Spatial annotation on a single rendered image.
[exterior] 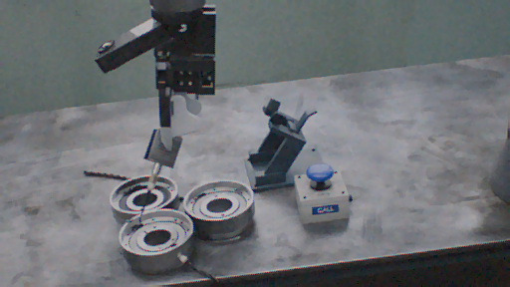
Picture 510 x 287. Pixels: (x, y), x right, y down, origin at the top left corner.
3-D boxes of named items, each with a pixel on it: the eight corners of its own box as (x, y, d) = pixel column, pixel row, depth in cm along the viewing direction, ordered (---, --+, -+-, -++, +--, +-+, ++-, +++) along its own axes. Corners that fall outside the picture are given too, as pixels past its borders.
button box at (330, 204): (302, 226, 102) (300, 198, 99) (295, 199, 108) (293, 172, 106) (357, 219, 102) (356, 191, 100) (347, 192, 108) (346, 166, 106)
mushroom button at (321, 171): (310, 204, 102) (308, 176, 100) (306, 190, 105) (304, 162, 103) (337, 201, 102) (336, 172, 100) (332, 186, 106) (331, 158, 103)
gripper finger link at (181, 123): (202, 158, 99) (202, 98, 95) (160, 158, 99) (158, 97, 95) (202, 149, 102) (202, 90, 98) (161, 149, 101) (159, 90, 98)
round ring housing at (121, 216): (107, 209, 110) (102, 187, 108) (167, 188, 114) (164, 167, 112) (126, 243, 102) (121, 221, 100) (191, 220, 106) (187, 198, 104)
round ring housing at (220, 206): (270, 218, 104) (268, 195, 102) (217, 252, 98) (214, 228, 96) (225, 193, 111) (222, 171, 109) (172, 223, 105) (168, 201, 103)
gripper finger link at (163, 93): (170, 131, 96) (169, 70, 92) (158, 131, 95) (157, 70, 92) (171, 119, 100) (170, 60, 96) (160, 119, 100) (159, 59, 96)
